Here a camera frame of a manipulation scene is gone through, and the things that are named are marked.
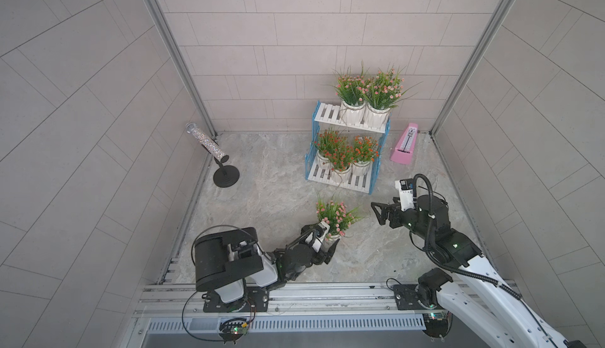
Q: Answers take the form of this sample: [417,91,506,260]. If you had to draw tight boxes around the pink flower pot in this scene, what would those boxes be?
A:
[362,68,419,128]
[316,199,362,243]
[335,67,367,126]

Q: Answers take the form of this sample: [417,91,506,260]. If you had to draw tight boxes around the red flower pot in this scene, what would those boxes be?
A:
[351,135,380,176]
[314,129,343,171]
[327,145,354,183]

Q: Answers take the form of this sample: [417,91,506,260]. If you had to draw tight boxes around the red flower pot back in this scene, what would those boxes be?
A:
[314,129,343,171]

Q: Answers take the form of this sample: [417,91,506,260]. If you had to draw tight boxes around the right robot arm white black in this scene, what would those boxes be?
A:
[370,173,584,347]

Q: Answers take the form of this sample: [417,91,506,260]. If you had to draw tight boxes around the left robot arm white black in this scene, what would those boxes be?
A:
[191,222,339,313]

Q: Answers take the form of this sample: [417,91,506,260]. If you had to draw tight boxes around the blue white two-tier rack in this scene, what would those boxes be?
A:
[305,102,391,195]

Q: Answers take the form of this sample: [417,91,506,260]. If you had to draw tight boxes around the pink metronome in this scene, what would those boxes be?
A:
[390,123,418,165]

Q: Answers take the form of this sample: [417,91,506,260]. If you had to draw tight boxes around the glitter tube on black stand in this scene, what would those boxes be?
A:
[186,122,240,188]

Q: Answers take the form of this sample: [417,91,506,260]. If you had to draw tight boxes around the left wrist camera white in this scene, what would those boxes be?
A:
[304,221,329,253]

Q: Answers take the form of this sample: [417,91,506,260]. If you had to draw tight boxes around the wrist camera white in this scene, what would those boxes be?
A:
[304,221,329,253]
[395,179,416,212]

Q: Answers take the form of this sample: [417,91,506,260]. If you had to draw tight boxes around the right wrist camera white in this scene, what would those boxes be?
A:
[395,179,416,212]

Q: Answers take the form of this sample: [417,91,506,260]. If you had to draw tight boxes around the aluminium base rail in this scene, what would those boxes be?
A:
[134,279,446,339]

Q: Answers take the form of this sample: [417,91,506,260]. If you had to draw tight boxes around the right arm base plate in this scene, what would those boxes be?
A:
[392,268,453,310]

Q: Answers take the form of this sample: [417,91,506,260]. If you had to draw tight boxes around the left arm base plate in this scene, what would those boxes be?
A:
[203,286,269,313]

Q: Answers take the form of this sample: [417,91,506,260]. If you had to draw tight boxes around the right circuit board with cables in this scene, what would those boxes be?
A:
[422,311,453,342]

